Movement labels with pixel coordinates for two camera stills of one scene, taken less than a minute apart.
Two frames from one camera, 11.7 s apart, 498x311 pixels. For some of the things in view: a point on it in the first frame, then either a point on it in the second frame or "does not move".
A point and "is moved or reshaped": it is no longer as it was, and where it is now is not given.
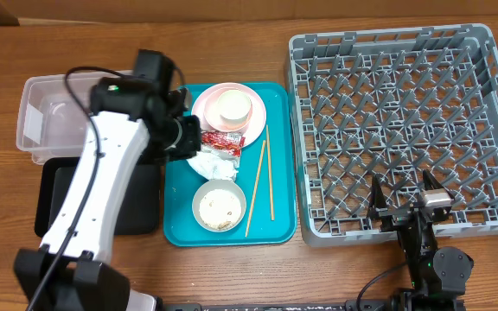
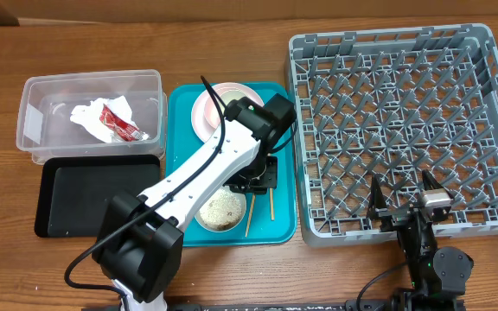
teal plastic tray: [239, 189] does not move
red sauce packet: [227, 141] is moved or reshaped
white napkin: [214, 163] is moved or reshaped
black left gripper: [193, 141] -> [262, 182]
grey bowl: [219, 206] does not move
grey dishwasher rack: [397, 103] does not move
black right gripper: [393, 216] does not move
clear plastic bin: [52, 122] does not move
